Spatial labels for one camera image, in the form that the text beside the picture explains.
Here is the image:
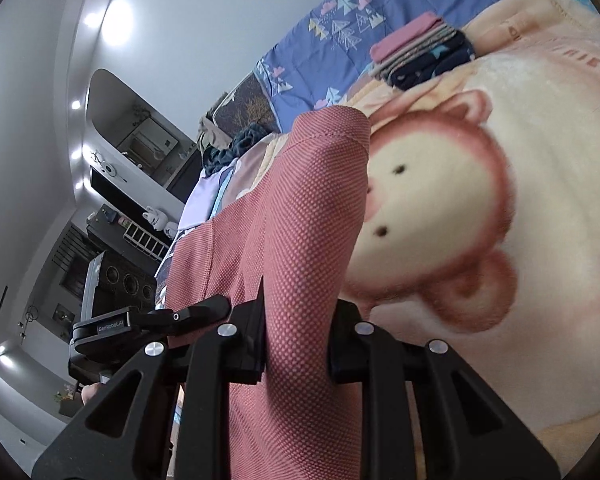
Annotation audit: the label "dark floral pillow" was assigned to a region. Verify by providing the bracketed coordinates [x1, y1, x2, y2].
[212, 74, 279, 138]

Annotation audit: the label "blue patterned bed sheet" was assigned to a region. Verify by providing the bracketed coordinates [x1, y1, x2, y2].
[254, 0, 498, 132]

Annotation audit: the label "beige crumpled cloth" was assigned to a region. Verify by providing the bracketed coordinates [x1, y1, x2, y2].
[196, 116, 233, 154]

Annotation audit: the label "cream pig print blanket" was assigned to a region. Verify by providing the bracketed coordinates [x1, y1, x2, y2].
[337, 0, 600, 470]

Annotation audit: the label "person's hand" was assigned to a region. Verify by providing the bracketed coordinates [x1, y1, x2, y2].
[81, 382, 102, 405]

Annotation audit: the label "dark tv console shelf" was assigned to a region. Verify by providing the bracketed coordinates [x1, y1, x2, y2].
[49, 204, 174, 321]

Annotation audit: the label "pink knit garment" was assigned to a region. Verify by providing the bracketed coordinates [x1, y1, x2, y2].
[166, 106, 370, 479]

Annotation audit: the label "pink folded cloth on stack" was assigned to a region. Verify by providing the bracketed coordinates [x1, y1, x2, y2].
[370, 11, 444, 63]

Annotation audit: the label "dark blue crumpled clothes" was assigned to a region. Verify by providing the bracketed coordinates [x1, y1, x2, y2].
[201, 122, 270, 177]

